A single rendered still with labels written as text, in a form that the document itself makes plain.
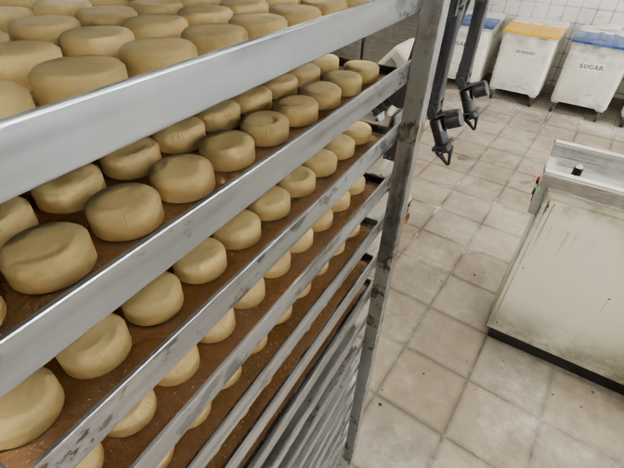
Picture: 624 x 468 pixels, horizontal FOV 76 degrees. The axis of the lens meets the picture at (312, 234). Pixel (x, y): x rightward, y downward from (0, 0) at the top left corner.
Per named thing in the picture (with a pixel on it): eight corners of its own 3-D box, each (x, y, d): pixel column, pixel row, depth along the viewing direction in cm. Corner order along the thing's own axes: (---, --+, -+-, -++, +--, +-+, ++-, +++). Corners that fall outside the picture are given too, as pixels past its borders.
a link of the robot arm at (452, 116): (431, 100, 165) (423, 107, 159) (460, 92, 157) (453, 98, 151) (438, 128, 169) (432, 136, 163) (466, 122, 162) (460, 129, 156)
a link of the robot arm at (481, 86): (461, 74, 194) (455, 79, 188) (486, 66, 186) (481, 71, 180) (466, 98, 198) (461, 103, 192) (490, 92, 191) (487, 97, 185)
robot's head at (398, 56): (372, 66, 177) (397, 43, 166) (391, 56, 191) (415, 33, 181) (391, 93, 179) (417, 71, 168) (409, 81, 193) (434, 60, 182)
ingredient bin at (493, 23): (429, 86, 482) (443, 15, 435) (446, 73, 525) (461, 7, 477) (474, 96, 460) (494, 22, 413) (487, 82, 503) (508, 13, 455)
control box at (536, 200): (545, 188, 170) (558, 158, 162) (536, 214, 154) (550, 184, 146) (536, 185, 172) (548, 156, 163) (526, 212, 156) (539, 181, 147)
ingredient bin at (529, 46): (482, 98, 455) (504, 23, 407) (497, 84, 497) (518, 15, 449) (532, 110, 432) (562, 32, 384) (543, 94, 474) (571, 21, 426)
